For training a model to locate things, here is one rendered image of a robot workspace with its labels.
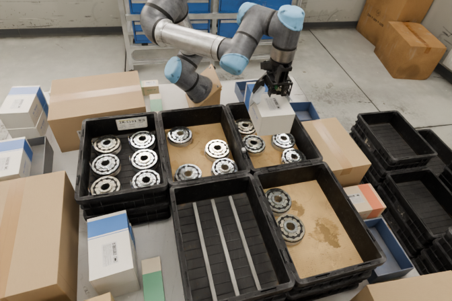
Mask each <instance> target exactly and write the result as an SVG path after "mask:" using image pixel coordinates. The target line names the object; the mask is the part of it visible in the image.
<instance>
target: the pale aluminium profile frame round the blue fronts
mask: <svg viewBox="0 0 452 301"><path fill-rule="evenodd" d="M301 2H302V0H297V1H296V4H295V6H297V7H301ZM124 3H125V8H126V14H125V12H124V4H123V0H118V7H119V11H120V18H121V23H122V31H123V34H124V42H125V46H126V54H127V58H128V65H129V71H134V67H133V65H150V64H165V63H167V62H168V60H170V58H150V59H135V58H133V51H134V50H150V49H168V48H174V47H171V46H168V47H161V46H158V45H156V44H148V43H141V44H133V43H135V39H133V38H134V33H133V26H132V21H140V15H141V14H130V7H129V2H128V0H124ZM217 3H218V0H213V11H212V13H189V14H188V17H189V19H211V20H212V27H211V28H210V33H211V34H215V35H216V32H217V19H237V14H238V13H217ZM272 41H273V39H272V40H261V41H260V42H259V44H258V46H259V45H272ZM267 58H270V54H253V55H252V57H251V58H250V60H252V59H267ZM208 61H210V65H211V64H213V66H214V65H215V61H216V60H213V59H209V58H206V57H203V58H202V60H201V62H208ZM214 69H216V68H215V67H214Z"/></svg>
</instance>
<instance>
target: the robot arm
mask: <svg viewBox="0 0 452 301"><path fill-rule="evenodd" d="M188 12H189V8H188V4H187V0H148V1H147V2H146V4H145V6H144V7H143V8H142V10H141V15H140V23H141V28H142V30H143V33H144V34H145V35H146V37H147V38H148V39H149V40H150V41H151V42H152V43H154V44H156V45H158V46H161V47H168V46H171V47H174V48H178V49H180V51H179V53H178V55H177V56H173V57H171V58H170V60H168V62H167V64H166V66H165V70H164V73H165V77H166V79H168V80H169V81H170V82H171V83H173V84H174V85H176V86H177V87H179V88H180V89H181V90H183V91H184V92H186V94H187V96H188V97H189V98H190V100H191V101H193V102H194V103H200V102H202V101H204V100H205V99H206V98H207V97H208V96H209V94H210V92H211V90H212V88H213V82H212V81H211V80H210V79H209V78H208V77H205V76H203V75H199V74H198V73H197V72H196V69H197V67H198V65H199V64H200V62H201V60H202V58H203V57H206V58H209V59H213V60H216V61H219V64H220V67H221V68H222V69H223V70H224V71H226V72H228V73H230V74H232V75H240V74H242V72H243V71H244V69H245V68H246V66H247V65H248V63H249V60H250V58H251V57H252V55H253V53H254V51H255V49H256V47H257V45H258V44H259V42H260V40H261V38H262V36H263V35H266V36H269V37H273V41H272V46H271V50H270V60H266V61H264V62H261V63H260V69H263V70H264V71H266V73H264V74H263V75H262V77H260V78H259V79H258V80H257V81H256V83H255V85H254V88H253V90H252V94H251V96H250V102H249V106H251V105H252V104H253V103H254V102H255V103H256V104H257V105H258V104H259V103H260V102H261V96H262V94H263V93H264V92H265V90H266V88H265V87H264V86H265V85H266V86H267V88H268V96H269V97H270V96H271V95H274V94H277V95H281V96H285V97H286V98H287V100H288V102H290V100H291V101H292V102H293V100H292V99H291V89H292V86H293V82H292V81H291V79H290V77H289V76H288V74H289V71H292V66H291V65H292V62H293V59H294V57H295V52H296V50H297V45H298V41H299V37H300V34H301V30H302V29H303V20H304V17H305V12H304V11H303V10H302V9H301V8H300V7H297V6H295V5H283V6H281V7H280V9H279V11H277V10H274V9H271V8H268V7H264V6H261V5H260V4H255V3H250V2H245V3H244V4H242V5H241V7H240V8H239V12H238V14H237V24H238V25H239V27H238V29H237V31H236V33H235V35H234V37H233V38H232V39H231V38H226V37H223V36H218V35H215V34H211V33H208V32H203V31H200V30H195V29H193V27H192V24H191V22H190V19H189V17H188ZM290 86H291V88H290Z"/></svg>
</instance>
